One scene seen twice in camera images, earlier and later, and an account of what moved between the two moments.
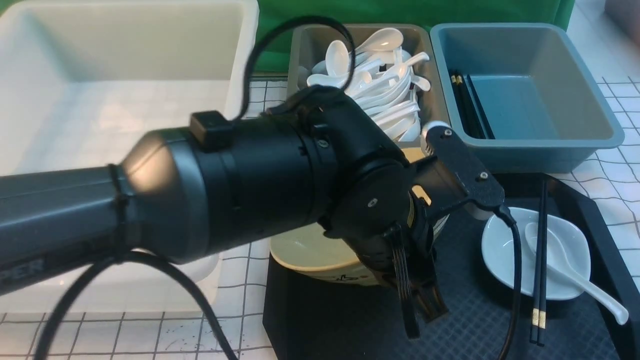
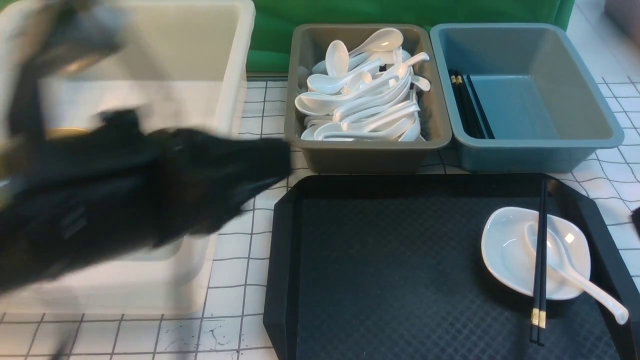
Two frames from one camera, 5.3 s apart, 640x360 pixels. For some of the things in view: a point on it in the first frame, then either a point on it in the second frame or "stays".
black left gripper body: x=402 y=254 -> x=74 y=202
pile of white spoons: x=379 y=73 stays
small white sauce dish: x=496 y=250 stays
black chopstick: x=542 y=308 stays
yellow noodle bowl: x=309 y=252 -> x=66 y=132
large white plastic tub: x=82 y=82 stays
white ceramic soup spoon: x=558 y=266 stays
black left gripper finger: x=401 y=262 -> x=212 y=174
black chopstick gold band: x=534 y=330 stays
